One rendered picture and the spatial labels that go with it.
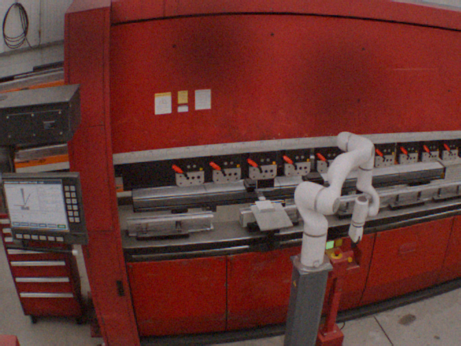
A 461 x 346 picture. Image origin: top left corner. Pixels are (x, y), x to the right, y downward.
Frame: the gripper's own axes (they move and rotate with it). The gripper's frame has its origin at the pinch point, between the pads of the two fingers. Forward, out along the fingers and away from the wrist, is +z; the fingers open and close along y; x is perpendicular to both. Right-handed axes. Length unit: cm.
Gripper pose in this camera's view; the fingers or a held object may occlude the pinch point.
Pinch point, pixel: (353, 244)
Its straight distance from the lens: 349.1
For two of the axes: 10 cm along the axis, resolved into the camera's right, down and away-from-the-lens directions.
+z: -0.2, 8.6, 5.0
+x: 9.6, -1.3, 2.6
